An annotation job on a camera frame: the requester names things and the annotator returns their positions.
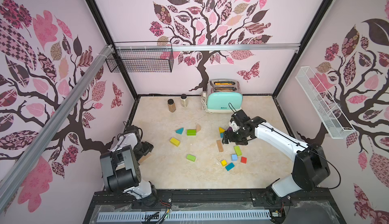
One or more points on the mint green toaster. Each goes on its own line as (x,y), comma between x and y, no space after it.
(223,96)

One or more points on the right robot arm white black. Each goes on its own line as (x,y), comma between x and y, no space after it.
(310,166)

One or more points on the white cable duct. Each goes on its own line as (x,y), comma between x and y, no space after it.
(181,217)

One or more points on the aluminium rail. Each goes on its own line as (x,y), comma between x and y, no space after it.
(24,165)
(287,46)

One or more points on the aluminium rail left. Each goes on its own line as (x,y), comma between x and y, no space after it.
(24,165)

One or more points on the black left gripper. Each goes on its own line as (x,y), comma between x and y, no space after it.
(147,147)

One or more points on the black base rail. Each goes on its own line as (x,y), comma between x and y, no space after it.
(257,197)

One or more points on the red cube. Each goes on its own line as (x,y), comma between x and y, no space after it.
(243,159)

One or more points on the yellow rectangular block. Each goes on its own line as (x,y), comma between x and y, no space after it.
(175,141)

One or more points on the natural wood plank block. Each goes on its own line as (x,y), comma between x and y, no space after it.
(219,145)

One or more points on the black wire basket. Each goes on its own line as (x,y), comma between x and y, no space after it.
(141,57)

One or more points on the white wire shelf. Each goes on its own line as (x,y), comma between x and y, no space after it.
(316,88)

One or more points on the brown spice jar black lid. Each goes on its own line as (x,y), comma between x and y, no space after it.
(171,105)

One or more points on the light blue cube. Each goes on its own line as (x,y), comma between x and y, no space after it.
(234,157)

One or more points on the green block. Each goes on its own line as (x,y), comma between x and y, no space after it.
(238,151)
(191,132)
(191,158)

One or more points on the beige spice jar black lid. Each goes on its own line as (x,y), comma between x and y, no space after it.
(183,100)

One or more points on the aluminium rail back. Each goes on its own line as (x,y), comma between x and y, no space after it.
(287,46)

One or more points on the teal block lower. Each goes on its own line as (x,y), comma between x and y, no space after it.
(229,166)

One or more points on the teal triangular block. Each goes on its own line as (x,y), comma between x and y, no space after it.
(180,131)

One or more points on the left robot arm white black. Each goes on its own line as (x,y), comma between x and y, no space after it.
(121,167)

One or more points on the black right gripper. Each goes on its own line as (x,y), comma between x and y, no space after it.
(234,134)

